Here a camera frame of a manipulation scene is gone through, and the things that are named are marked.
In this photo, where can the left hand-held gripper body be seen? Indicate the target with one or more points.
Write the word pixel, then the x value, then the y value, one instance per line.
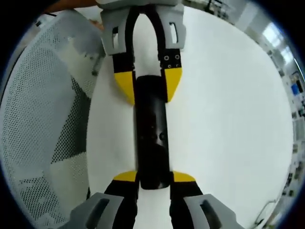
pixel 143 2

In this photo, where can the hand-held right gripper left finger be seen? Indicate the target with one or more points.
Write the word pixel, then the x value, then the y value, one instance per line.
pixel 107 210

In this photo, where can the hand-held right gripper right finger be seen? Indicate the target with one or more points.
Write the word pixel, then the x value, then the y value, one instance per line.
pixel 190 210

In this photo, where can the black remote control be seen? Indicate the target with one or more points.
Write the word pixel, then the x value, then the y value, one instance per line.
pixel 152 133

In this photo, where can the person's left hand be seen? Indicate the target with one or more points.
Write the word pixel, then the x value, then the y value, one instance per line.
pixel 97 25

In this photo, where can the white mesh office chair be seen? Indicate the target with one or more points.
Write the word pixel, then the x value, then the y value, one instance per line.
pixel 31 95

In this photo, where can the blue container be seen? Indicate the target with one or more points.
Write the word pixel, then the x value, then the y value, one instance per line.
pixel 297 88

